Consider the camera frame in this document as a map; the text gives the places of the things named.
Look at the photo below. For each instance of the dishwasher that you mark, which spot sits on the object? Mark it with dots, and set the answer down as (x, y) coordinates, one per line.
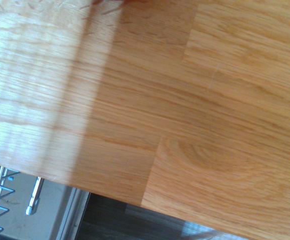
(55, 212)

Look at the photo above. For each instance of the metal rack slide rail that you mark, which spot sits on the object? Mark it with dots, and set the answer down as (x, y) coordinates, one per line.
(35, 197)

